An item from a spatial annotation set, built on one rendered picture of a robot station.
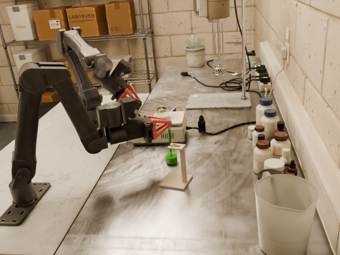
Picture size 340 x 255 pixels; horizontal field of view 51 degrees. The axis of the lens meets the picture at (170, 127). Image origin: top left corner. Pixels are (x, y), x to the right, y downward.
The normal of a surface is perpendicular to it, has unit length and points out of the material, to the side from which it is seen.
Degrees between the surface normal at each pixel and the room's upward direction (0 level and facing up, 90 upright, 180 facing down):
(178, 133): 90
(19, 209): 0
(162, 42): 90
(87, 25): 91
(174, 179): 0
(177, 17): 90
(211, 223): 0
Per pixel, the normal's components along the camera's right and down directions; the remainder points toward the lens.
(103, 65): 0.38, -0.35
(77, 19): -0.20, 0.40
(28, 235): -0.09, -0.91
